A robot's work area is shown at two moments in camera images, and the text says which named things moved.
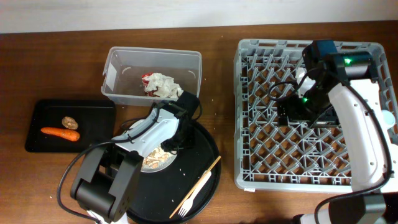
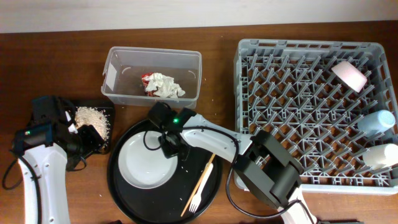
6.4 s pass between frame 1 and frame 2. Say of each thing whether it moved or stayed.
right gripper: moved
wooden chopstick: moved
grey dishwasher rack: stayed
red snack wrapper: stayed
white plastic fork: moved
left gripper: moved
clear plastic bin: stayed
